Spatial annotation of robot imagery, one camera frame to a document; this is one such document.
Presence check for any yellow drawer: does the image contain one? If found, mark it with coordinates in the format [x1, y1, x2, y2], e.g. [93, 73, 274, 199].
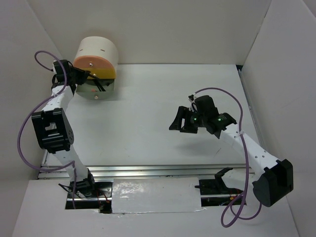
[86, 68, 117, 79]

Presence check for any beige round drawer organizer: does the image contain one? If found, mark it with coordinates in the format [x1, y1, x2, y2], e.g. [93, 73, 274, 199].
[75, 36, 119, 71]

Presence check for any white foam board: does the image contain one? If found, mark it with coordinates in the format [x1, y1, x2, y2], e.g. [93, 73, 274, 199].
[112, 177, 202, 214]

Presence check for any peach top drawer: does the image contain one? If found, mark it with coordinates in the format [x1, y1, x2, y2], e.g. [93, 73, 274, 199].
[73, 55, 115, 69]

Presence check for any purple cable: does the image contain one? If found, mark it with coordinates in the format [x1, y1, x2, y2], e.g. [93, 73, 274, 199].
[220, 87, 263, 227]
[18, 50, 77, 210]

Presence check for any grey bottom drawer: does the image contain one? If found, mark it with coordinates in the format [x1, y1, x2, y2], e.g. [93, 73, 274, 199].
[76, 79, 115, 100]

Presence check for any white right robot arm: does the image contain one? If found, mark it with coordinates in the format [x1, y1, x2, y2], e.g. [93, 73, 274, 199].
[169, 95, 294, 207]

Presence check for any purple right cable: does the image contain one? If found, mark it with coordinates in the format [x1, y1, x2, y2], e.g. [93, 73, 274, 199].
[220, 87, 263, 227]

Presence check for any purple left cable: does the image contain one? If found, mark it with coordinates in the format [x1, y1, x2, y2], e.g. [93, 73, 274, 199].
[18, 50, 77, 210]

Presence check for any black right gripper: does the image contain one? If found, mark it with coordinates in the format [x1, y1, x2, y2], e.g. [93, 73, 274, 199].
[169, 105, 207, 133]

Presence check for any aluminium rail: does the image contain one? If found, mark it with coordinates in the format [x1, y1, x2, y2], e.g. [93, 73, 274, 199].
[38, 164, 255, 179]

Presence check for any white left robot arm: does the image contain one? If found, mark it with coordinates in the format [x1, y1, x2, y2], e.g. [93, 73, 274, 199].
[31, 60, 97, 198]

